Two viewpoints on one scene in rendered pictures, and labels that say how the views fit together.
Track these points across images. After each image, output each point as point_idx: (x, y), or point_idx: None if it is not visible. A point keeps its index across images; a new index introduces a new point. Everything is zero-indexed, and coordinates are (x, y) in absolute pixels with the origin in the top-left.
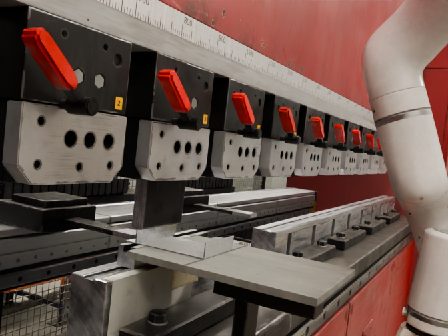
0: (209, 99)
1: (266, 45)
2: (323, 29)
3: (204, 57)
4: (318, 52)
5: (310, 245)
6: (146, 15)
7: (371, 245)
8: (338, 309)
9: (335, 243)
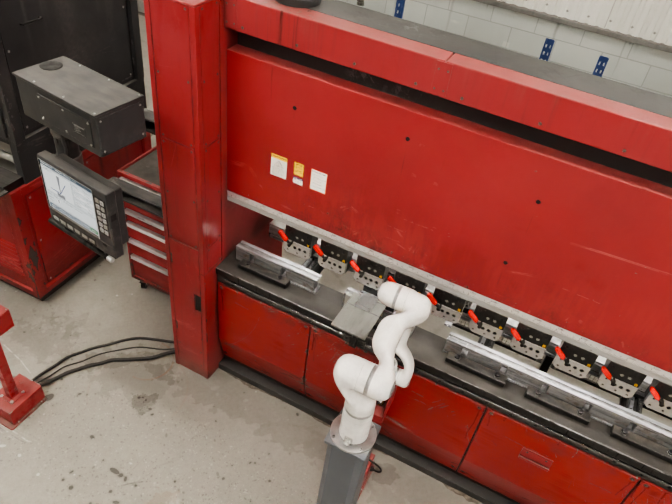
0: (382, 272)
1: (425, 268)
2: (501, 278)
3: (380, 261)
4: (492, 286)
5: (498, 371)
6: (353, 246)
7: (559, 421)
8: (471, 398)
9: (526, 390)
